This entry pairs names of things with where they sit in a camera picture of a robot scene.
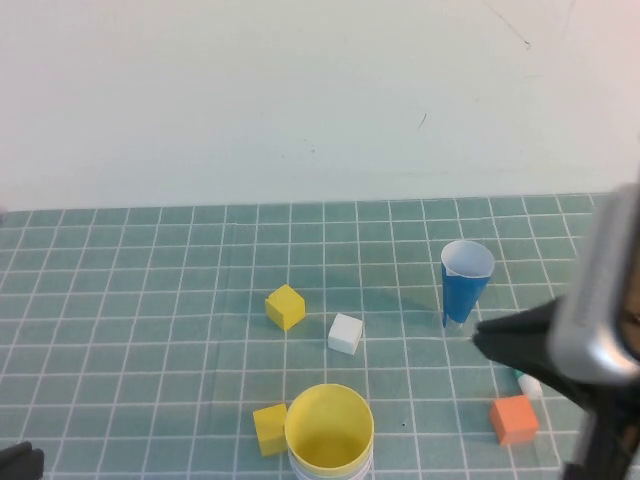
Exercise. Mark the white foam cube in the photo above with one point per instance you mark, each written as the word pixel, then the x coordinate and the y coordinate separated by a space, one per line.
pixel 345 335

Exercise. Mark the orange foam cube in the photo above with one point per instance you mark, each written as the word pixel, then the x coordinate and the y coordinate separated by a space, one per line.
pixel 515 420

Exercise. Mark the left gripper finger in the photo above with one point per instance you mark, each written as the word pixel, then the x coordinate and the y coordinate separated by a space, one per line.
pixel 32 465
pixel 12 457

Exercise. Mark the blue paper cone cup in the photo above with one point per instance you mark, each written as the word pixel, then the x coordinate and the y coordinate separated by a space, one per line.
pixel 462 295

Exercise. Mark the yellow plastic cup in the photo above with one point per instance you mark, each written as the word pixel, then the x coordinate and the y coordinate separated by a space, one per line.
pixel 330 430

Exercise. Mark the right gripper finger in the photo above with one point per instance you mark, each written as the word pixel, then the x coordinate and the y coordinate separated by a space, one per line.
pixel 530 357
pixel 525 322

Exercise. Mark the green and white glue stick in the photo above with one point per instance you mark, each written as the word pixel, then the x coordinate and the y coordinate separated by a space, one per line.
pixel 530 387

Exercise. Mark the pink plastic cup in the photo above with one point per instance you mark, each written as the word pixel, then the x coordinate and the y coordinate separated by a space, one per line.
pixel 295 468

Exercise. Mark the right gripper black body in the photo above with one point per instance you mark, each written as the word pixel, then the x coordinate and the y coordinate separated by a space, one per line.
pixel 610 435

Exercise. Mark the yellow foam cube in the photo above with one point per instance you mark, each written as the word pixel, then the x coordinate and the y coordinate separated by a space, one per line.
pixel 270 430
pixel 285 305

